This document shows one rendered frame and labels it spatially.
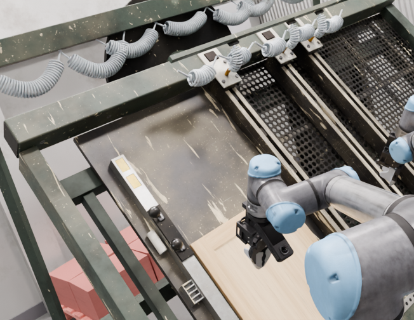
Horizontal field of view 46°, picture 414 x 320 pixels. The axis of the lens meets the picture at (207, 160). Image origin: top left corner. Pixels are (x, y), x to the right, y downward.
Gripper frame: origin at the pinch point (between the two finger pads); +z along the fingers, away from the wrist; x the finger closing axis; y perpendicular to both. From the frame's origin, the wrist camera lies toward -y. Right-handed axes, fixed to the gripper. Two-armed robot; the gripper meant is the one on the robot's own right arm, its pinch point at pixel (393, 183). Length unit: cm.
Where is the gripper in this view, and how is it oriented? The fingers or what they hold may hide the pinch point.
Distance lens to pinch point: 187.3
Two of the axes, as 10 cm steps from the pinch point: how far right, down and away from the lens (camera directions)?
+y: -8.7, -3.7, 3.3
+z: -0.6, 7.5, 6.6
